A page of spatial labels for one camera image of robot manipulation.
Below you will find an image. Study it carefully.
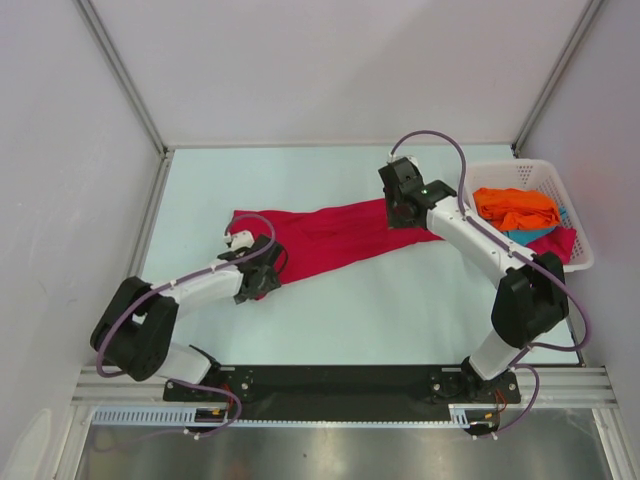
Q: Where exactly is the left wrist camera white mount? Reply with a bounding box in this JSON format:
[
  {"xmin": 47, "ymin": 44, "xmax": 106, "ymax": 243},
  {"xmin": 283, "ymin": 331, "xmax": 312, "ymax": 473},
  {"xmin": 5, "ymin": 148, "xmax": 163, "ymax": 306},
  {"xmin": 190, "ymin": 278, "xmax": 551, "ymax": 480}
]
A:
[{"xmin": 223, "ymin": 230, "xmax": 254, "ymax": 250}]

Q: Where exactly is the aluminium corner post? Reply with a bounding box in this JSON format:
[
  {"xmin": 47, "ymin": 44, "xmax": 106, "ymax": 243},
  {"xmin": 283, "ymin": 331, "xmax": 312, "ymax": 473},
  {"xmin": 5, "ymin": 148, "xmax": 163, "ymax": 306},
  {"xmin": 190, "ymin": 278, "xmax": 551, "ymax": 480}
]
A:
[
  {"xmin": 510, "ymin": 0, "xmax": 608, "ymax": 158},
  {"xmin": 73, "ymin": 0, "xmax": 168, "ymax": 158}
]

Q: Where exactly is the left aluminium corner post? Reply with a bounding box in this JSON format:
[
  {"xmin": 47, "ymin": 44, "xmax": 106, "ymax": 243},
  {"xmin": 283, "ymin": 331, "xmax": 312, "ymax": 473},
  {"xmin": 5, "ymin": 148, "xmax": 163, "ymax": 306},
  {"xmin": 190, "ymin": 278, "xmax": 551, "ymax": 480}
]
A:
[{"xmin": 73, "ymin": 0, "xmax": 168, "ymax": 158}]

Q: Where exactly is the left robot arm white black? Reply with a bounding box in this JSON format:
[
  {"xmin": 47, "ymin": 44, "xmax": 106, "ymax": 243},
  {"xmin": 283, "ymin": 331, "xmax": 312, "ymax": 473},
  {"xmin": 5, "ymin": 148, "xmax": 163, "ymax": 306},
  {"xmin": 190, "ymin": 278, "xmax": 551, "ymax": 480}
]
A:
[{"xmin": 90, "ymin": 231, "xmax": 288, "ymax": 400}]

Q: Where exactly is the white slotted cable duct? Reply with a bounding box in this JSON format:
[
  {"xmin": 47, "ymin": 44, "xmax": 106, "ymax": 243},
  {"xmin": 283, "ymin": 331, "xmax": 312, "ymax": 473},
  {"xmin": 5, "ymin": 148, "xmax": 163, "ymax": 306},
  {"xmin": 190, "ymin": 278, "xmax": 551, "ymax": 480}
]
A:
[{"xmin": 92, "ymin": 403, "xmax": 501, "ymax": 429}]

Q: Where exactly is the aluminium frame rail front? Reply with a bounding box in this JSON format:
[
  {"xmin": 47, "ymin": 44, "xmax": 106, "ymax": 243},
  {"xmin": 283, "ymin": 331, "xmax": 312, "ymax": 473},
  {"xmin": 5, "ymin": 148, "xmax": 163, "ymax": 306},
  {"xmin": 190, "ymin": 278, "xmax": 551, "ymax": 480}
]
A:
[{"xmin": 71, "ymin": 367, "xmax": 618, "ymax": 409}]

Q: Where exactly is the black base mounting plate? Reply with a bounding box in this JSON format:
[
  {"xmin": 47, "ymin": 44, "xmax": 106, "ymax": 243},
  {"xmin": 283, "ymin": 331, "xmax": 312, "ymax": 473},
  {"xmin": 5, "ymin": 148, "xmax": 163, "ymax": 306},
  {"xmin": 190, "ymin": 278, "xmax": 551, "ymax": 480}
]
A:
[{"xmin": 163, "ymin": 363, "xmax": 521, "ymax": 422}]

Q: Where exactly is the right aluminium corner post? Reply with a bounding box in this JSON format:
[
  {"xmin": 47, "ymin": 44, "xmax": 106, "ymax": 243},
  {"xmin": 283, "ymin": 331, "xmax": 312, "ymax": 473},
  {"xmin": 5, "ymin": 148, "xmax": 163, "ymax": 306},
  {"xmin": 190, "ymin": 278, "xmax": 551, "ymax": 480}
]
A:
[{"xmin": 510, "ymin": 0, "xmax": 608, "ymax": 158}]

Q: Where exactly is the crimson red t shirt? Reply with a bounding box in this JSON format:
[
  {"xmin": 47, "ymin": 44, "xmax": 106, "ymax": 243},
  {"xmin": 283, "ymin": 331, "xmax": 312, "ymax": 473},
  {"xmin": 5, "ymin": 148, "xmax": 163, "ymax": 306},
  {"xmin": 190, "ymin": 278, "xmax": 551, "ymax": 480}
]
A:
[{"xmin": 231, "ymin": 198, "xmax": 438, "ymax": 285}]

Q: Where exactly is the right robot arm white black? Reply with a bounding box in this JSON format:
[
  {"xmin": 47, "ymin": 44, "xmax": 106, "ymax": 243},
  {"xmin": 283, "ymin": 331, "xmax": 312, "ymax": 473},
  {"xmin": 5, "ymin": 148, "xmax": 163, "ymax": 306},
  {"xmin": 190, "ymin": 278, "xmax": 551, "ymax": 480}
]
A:
[{"xmin": 378, "ymin": 157, "xmax": 572, "ymax": 403}]

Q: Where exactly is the white perforated plastic basket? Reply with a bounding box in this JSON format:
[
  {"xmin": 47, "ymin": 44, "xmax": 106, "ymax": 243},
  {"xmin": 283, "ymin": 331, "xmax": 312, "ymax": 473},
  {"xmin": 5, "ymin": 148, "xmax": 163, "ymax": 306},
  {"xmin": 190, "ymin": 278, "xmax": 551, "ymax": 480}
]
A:
[{"xmin": 463, "ymin": 159, "xmax": 594, "ymax": 273}]

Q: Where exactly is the orange t shirt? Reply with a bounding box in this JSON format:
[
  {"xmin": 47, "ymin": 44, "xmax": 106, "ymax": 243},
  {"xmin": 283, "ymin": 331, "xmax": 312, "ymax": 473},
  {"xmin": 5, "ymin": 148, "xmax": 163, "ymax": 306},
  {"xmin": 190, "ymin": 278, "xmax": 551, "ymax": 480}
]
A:
[{"xmin": 473, "ymin": 188, "xmax": 561, "ymax": 232}]

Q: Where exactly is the teal t shirt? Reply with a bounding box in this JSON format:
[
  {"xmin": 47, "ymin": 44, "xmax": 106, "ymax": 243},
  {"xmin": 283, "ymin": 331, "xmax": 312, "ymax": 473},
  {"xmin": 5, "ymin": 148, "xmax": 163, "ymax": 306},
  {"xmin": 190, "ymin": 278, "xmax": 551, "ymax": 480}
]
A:
[{"xmin": 505, "ymin": 226, "xmax": 556, "ymax": 246}]

